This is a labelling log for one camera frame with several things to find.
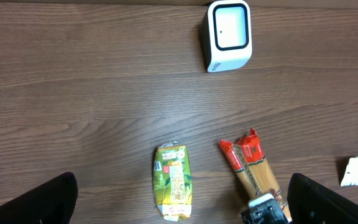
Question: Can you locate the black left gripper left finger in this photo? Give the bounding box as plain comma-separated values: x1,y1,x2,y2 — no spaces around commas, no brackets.
0,172,78,224

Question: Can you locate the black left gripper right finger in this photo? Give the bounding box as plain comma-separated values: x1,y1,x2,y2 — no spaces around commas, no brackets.
287,173,358,224

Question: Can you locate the orange spaghetti packet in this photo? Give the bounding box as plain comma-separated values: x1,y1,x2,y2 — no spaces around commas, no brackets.
219,129,292,222

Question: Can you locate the green juice carton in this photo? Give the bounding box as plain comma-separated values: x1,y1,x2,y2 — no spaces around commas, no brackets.
152,141,193,222

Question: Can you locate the white barcode scanner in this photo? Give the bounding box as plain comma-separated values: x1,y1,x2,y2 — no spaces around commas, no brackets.
200,0,252,73

